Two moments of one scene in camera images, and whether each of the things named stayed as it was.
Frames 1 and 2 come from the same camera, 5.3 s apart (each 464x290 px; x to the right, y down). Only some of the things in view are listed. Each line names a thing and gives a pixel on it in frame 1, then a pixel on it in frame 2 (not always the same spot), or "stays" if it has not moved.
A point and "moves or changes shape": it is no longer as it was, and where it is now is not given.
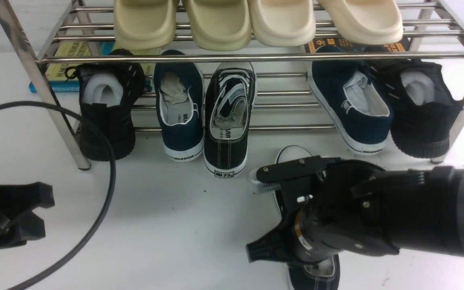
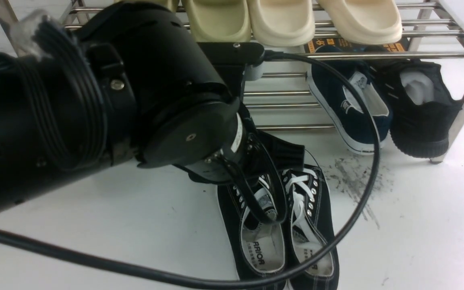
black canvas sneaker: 230,98 moves or changes shape
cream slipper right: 365,22 stays
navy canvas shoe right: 354,107 stays
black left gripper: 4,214 to 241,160
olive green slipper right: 220,25 stays
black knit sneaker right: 423,107 stays
